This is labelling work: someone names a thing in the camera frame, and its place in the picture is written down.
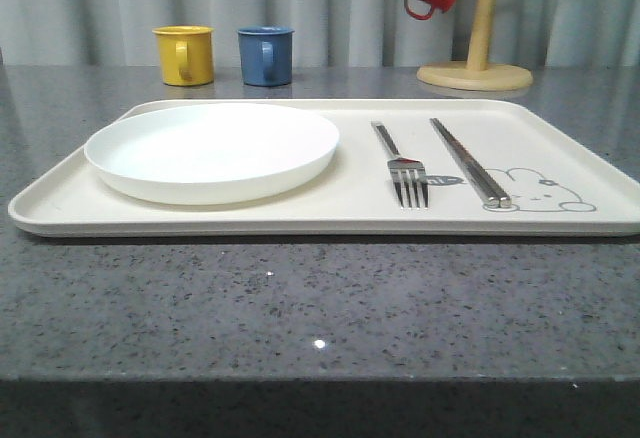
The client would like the cream rabbit serving tray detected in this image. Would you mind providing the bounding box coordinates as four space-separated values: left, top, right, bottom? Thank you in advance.
8 99 639 237

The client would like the blue enamel mug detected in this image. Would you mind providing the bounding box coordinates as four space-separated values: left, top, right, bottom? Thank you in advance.
237 26 294 87

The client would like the silver metal fork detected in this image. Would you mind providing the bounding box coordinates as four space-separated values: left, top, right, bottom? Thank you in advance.
371 121 429 209

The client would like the wooden mug tree stand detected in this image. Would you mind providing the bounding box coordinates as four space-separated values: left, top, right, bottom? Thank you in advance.
416 0 533 91

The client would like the yellow enamel mug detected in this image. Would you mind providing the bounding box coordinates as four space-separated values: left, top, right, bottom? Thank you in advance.
152 25 214 86

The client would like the grey pleated curtain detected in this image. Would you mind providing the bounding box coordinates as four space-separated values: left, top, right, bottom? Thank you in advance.
1 0 639 67

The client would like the white round plate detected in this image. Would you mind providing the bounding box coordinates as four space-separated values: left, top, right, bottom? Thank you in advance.
84 103 340 205

